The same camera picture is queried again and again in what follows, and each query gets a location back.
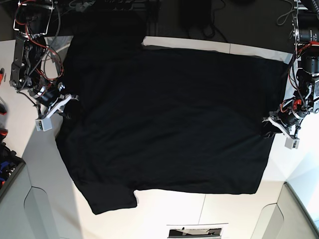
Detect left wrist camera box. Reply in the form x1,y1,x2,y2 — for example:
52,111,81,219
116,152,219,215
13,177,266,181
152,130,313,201
285,137,300,149

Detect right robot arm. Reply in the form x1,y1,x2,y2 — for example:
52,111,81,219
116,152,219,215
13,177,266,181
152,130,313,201
9,0,78,120

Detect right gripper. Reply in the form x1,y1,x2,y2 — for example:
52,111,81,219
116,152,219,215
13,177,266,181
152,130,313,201
28,83,79,120

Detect grey base plate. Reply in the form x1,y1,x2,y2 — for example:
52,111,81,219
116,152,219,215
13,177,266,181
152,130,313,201
251,182,319,239
0,164,60,239

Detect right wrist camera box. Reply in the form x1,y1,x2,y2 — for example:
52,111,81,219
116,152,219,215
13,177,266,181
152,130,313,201
35,118,53,132

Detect white label card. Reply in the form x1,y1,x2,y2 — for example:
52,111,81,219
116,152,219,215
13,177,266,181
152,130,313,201
167,223,228,239

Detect red and black tool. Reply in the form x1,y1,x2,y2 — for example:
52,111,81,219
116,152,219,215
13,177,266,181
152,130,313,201
0,68,6,84

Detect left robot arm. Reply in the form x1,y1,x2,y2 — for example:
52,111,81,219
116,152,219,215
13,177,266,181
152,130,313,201
262,0,319,141

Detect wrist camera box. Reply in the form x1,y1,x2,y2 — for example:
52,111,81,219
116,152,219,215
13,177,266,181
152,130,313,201
285,137,300,149
35,118,53,132

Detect bin of colourful clothes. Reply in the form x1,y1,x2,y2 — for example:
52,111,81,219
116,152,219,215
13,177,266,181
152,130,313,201
0,125,25,199

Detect black t-shirt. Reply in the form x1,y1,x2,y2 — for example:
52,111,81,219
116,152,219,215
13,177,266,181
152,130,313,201
56,13,287,215

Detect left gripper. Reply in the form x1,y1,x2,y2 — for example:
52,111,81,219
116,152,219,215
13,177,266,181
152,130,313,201
260,109,307,138

